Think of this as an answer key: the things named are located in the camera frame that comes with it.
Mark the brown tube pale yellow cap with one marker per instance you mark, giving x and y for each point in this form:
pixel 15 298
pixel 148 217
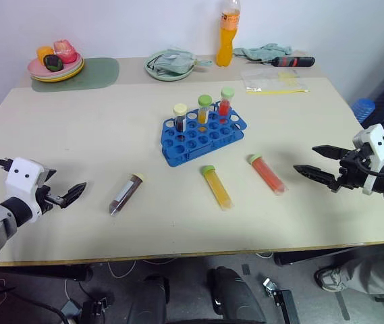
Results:
pixel 124 195
pixel 180 119

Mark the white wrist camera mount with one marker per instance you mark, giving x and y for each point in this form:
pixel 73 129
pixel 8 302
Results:
pixel 21 184
pixel 379 145

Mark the teal crumpled cloth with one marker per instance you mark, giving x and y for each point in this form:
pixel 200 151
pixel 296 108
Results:
pixel 262 51

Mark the clear plastic zip bag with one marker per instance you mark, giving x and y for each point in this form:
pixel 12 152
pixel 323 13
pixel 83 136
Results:
pixel 269 81

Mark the yellow tube green cap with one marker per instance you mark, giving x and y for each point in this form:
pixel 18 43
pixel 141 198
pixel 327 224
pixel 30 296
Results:
pixel 217 187
pixel 204 111

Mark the green placemat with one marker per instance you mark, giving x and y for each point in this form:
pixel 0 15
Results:
pixel 100 72

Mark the orange drink plastic bottle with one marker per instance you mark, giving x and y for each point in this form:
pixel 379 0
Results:
pixel 226 44

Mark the black floor box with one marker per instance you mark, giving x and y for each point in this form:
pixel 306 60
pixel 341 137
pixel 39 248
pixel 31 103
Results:
pixel 97 307

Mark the pink plate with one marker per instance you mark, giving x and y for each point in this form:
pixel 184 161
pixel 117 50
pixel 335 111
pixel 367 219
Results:
pixel 36 69

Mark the grey power adapter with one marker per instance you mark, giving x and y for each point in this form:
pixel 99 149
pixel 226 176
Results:
pixel 69 308

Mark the red tube green cap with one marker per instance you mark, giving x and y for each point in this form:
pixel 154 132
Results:
pixel 267 175
pixel 225 103

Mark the pink toy apple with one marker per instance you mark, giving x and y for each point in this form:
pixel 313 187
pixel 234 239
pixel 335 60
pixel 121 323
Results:
pixel 66 50

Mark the dark rounded shape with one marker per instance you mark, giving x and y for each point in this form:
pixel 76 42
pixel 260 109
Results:
pixel 147 300
pixel 235 297

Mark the light green zipper pouch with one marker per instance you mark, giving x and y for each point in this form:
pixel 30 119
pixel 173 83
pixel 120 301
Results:
pixel 174 62

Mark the blue test tube rack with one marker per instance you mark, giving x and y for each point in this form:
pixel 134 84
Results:
pixel 191 141

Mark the orange toy fruit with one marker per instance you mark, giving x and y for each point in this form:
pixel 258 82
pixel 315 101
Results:
pixel 44 52

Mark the black stand with caster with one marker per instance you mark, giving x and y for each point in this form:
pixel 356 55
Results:
pixel 284 300

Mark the dark toy food piece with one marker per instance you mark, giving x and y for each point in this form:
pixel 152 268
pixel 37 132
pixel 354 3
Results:
pixel 54 62

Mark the black red screwdriver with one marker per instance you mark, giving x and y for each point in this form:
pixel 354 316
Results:
pixel 293 61

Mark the yellow plate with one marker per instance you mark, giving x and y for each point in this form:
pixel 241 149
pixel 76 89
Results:
pixel 67 76

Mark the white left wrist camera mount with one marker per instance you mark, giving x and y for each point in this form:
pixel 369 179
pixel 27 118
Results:
pixel 21 184

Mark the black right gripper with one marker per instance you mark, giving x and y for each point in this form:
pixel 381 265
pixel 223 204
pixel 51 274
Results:
pixel 352 172

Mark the pale green plate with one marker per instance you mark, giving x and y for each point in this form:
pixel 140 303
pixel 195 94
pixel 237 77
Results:
pixel 169 76

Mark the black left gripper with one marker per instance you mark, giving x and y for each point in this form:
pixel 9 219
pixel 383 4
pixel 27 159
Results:
pixel 45 200

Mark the grey sneaker shoe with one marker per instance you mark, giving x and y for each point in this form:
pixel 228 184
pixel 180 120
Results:
pixel 330 278

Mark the grey trouser leg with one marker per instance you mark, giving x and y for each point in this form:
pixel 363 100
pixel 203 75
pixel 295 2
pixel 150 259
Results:
pixel 374 273

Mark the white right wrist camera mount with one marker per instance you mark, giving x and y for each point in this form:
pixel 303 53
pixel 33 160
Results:
pixel 379 145

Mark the black table frame bar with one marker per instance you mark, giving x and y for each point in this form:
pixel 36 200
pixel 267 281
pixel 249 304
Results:
pixel 43 272
pixel 330 256

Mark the blue ribbed water jug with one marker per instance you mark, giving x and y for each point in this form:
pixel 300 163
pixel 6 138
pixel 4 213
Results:
pixel 363 109

